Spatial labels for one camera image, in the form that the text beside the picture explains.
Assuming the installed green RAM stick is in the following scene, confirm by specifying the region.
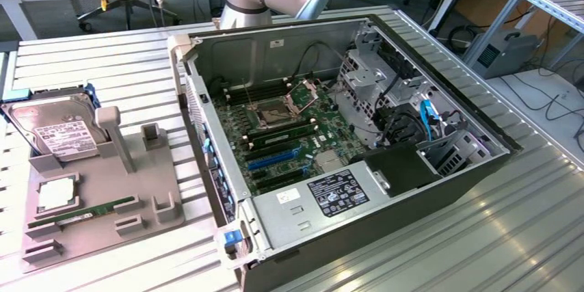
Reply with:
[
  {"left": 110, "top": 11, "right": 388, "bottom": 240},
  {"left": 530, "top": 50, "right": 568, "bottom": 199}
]
[{"left": 248, "top": 124, "right": 318, "bottom": 146}]

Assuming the CPU socket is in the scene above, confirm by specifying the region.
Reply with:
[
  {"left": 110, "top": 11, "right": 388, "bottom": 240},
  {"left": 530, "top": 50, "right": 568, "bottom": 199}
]
[{"left": 253, "top": 102, "right": 297, "bottom": 129}]

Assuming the green motherboard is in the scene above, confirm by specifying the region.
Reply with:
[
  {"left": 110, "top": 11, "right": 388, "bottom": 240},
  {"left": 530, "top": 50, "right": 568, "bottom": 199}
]
[{"left": 212, "top": 78, "right": 372, "bottom": 196}]

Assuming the metal socket cover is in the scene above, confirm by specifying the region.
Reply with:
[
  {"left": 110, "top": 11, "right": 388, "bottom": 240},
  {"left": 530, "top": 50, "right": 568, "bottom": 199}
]
[{"left": 281, "top": 79, "right": 328, "bottom": 115}]

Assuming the blue expansion slot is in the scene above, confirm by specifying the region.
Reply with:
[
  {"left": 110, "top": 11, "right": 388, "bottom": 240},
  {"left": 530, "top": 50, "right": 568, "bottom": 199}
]
[{"left": 245, "top": 153, "right": 305, "bottom": 170}]

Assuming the silver chipset heatsink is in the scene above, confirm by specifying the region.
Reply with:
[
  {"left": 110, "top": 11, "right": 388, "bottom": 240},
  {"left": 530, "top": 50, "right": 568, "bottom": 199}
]
[{"left": 312, "top": 150, "right": 348, "bottom": 174}]

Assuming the perforated metal drive cage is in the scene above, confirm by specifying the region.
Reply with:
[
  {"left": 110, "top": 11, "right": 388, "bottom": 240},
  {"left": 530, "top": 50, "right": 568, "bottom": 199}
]
[{"left": 334, "top": 20, "right": 438, "bottom": 142}]

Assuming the black plastic shroud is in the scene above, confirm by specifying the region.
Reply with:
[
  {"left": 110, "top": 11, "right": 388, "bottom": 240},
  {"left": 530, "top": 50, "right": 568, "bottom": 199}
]
[{"left": 364, "top": 143, "right": 444, "bottom": 199}]

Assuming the grey power supply unit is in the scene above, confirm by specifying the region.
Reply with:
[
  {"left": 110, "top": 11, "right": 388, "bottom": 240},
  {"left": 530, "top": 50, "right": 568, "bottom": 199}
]
[{"left": 249, "top": 160, "right": 394, "bottom": 251}]

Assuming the blue case latch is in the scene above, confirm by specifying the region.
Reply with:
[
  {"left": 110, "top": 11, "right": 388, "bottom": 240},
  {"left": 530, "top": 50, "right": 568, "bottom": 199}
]
[{"left": 221, "top": 230, "right": 242, "bottom": 248}]

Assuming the black open PC case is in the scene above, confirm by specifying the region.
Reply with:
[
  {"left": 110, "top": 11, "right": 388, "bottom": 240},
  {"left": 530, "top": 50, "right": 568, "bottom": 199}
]
[{"left": 180, "top": 14, "right": 525, "bottom": 292}]

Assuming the grey case corner fixture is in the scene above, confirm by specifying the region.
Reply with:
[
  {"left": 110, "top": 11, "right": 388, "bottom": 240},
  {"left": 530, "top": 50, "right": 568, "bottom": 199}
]
[
  {"left": 166, "top": 34, "right": 205, "bottom": 101},
  {"left": 212, "top": 225, "right": 257, "bottom": 270}
]

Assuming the metal disk bay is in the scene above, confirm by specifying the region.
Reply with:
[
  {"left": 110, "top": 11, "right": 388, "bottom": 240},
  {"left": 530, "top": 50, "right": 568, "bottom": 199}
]
[{"left": 417, "top": 129, "right": 510, "bottom": 178}]

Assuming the grey parts rack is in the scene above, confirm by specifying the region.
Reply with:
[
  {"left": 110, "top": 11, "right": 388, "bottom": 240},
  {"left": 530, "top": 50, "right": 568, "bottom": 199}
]
[{"left": 20, "top": 106, "right": 186, "bottom": 274}]

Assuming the black office chair base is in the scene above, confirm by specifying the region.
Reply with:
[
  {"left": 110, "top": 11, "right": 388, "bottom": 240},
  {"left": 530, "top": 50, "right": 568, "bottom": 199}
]
[{"left": 74, "top": 0, "right": 181, "bottom": 31}]

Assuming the silver hard disk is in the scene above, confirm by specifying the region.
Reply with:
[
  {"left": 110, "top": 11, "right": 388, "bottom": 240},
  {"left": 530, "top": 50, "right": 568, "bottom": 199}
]
[{"left": 0, "top": 95, "right": 102, "bottom": 163}]

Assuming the grey floor unit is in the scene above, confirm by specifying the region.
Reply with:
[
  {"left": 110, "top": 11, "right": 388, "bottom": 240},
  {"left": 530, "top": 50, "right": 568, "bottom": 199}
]
[{"left": 464, "top": 27, "right": 542, "bottom": 79}]

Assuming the silver CPU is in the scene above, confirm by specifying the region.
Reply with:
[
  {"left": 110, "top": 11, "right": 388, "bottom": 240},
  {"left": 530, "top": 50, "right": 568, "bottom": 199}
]
[{"left": 37, "top": 179, "right": 77, "bottom": 211}]

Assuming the blue disk caddy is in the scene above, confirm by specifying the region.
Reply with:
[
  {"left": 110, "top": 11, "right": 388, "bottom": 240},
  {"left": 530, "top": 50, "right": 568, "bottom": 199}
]
[{"left": 0, "top": 81, "right": 102, "bottom": 111}]

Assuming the black looped case wire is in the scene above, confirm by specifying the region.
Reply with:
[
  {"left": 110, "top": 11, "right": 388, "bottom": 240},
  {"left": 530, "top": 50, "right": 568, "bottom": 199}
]
[{"left": 290, "top": 42, "right": 341, "bottom": 77}]

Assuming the blue SATA wire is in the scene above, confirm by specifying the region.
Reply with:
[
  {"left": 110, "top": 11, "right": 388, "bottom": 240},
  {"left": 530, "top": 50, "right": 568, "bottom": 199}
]
[{"left": 417, "top": 98, "right": 441, "bottom": 142}]

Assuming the coiled black cable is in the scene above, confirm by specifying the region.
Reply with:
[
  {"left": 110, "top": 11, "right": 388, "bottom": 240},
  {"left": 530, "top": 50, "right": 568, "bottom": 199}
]
[{"left": 449, "top": 25, "right": 476, "bottom": 50}]

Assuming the black floor cable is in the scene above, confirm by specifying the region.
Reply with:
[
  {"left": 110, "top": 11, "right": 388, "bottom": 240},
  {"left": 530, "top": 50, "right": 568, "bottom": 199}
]
[{"left": 496, "top": 66, "right": 584, "bottom": 125}]

